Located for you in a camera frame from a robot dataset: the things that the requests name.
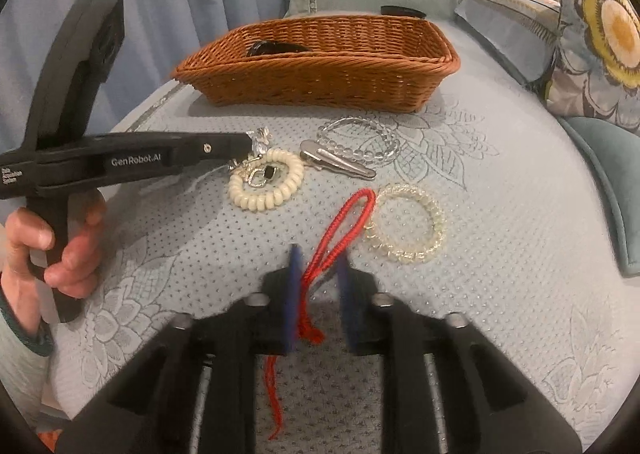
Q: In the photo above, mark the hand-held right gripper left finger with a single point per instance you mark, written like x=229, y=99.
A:
x=295, y=296

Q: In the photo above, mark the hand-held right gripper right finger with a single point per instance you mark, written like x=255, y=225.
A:
x=345, y=299

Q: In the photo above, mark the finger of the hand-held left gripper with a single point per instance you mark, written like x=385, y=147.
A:
x=215, y=147

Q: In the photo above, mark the silver crystal charm jewelry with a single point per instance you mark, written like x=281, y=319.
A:
x=261, y=139

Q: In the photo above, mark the brown wicker basket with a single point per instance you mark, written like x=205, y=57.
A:
x=325, y=78

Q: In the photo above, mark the person's left forearm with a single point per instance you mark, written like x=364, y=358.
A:
x=20, y=374

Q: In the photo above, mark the person's left hand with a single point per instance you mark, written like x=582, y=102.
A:
x=75, y=264

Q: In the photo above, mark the black hair clip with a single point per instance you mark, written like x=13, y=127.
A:
x=270, y=48

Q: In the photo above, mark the silver metal hair clip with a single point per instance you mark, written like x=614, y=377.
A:
x=340, y=161

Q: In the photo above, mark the light blue quilted sofa cover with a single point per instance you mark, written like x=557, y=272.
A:
x=500, y=234

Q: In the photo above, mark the black round object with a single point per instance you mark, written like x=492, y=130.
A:
x=402, y=11

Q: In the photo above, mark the teal seat cushion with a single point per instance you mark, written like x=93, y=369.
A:
x=615, y=173

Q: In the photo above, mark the striped grey cushion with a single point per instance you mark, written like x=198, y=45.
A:
x=510, y=23

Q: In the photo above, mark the floral print pillow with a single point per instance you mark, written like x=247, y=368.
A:
x=600, y=33

